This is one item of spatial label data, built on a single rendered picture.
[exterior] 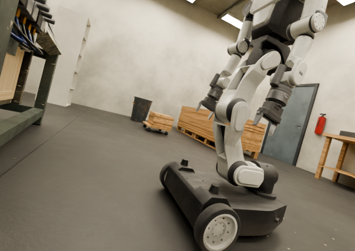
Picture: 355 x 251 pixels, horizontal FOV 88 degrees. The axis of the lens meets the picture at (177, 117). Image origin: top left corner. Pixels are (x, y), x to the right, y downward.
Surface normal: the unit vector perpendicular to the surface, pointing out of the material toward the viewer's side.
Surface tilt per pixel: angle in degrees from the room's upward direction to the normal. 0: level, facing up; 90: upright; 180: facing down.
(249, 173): 90
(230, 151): 90
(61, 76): 90
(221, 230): 90
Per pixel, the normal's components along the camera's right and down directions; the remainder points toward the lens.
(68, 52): 0.35, 0.12
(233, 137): 0.21, 0.52
